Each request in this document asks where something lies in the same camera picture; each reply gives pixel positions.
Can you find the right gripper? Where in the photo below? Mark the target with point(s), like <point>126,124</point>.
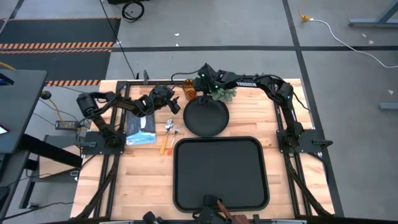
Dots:
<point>205,81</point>

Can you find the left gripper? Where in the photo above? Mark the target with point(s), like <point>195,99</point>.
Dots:
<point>161,96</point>

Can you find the amber faceted cup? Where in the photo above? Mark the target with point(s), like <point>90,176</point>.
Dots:
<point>188,89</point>

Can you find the black round plate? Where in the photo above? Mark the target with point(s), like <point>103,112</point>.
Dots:
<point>206,119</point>

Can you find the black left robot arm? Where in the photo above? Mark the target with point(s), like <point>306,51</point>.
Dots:
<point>124,104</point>

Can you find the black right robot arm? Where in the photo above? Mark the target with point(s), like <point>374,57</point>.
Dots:
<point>245,84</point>

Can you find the black square tray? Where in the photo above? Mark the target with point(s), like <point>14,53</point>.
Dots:
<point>220,174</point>

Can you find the green artificial plant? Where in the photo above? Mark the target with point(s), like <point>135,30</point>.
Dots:
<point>225,95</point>

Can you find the blue and white booklet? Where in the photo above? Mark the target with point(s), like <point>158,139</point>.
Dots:
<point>141,130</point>

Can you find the black power adapter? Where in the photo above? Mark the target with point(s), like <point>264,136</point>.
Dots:
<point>66,125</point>

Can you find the person's hand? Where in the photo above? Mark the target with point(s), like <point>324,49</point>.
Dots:
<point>234,217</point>

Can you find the yellow plug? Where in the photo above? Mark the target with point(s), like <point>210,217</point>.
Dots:
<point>305,17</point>

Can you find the black hazard-striped floor mat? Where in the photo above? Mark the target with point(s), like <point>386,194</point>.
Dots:
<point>56,31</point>

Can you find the black box on floor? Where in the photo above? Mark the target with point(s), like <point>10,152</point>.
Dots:
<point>18,109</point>

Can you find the grey floor block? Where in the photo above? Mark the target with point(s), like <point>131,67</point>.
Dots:
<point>388,106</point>

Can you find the grey table leg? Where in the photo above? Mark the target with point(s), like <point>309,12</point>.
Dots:
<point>373,22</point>

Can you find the dark frame bracket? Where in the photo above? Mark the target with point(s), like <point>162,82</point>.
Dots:
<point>145,77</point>

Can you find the black aluminium table frame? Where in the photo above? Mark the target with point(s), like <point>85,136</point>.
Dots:
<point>115,168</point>

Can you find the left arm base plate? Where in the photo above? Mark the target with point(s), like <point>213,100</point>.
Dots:
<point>93,146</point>

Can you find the black table-level camera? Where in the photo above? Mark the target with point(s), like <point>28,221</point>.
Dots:
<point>210,210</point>

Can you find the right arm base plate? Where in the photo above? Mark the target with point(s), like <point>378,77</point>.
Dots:
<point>311,141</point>

